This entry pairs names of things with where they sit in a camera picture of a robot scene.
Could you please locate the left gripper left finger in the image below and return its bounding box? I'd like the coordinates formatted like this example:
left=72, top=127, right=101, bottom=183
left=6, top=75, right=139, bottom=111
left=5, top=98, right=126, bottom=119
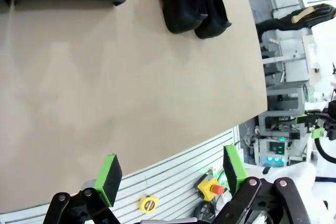
left=46, top=153, right=123, bottom=224

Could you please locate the grey metal equipment rack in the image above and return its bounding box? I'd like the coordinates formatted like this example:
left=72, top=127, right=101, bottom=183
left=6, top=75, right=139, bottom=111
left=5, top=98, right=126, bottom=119
left=258, top=87, right=308, bottom=168

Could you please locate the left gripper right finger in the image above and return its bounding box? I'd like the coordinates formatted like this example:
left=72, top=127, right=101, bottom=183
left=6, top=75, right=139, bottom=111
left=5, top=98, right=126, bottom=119
left=212, top=144, right=312, bottom=224

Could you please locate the black cable bundle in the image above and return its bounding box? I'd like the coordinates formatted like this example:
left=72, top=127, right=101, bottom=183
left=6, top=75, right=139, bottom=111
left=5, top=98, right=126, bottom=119
left=193, top=197, right=226, bottom=218

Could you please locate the yellow emergency stop button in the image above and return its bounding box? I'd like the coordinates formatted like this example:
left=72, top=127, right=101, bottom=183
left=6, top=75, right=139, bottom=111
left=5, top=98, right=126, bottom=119
left=196, top=174, right=226, bottom=200

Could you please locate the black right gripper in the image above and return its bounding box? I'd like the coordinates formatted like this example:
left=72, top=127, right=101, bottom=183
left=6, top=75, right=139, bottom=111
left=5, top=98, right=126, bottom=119
left=296, top=100, right=336, bottom=141

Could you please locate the yellow tape measure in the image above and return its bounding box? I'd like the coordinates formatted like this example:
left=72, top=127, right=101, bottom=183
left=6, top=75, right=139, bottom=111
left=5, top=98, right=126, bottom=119
left=138, top=195, right=159, bottom=213

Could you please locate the black right arm hose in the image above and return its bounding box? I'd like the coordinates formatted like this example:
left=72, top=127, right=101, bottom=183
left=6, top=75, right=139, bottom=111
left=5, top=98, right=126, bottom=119
left=314, top=138, right=336, bottom=164

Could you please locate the black ribbed chair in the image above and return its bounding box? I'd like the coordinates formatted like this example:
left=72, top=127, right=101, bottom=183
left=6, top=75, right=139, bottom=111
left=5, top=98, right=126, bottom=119
left=256, top=3, right=336, bottom=41

